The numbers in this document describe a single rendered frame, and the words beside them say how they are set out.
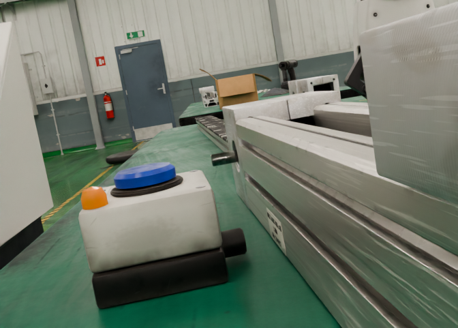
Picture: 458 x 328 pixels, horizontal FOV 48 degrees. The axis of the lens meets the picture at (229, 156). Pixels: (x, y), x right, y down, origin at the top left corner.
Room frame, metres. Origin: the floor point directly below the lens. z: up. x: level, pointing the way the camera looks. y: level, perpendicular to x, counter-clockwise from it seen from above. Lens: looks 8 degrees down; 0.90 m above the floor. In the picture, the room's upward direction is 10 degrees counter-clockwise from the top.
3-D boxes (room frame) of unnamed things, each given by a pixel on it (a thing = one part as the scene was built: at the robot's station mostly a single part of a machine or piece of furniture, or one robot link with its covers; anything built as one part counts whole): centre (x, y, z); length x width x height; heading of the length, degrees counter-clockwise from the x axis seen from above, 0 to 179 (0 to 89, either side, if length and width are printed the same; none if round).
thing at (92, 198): (0.30, 0.08, 0.85); 0.01 x 0.01 x 0.01
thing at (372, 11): (0.65, -0.23, 0.93); 0.10 x 0.07 x 0.11; 96
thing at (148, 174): (0.33, 0.06, 0.84); 0.04 x 0.04 x 0.02
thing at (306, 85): (1.47, -0.27, 0.83); 0.11 x 0.10 x 0.10; 97
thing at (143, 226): (0.33, 0.05, 0.81); 0.10 x 0.08 x 0.06; 96
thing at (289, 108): (0.51, -0.04, 0.83); 0.12 x 0.09 x 0.10; 96
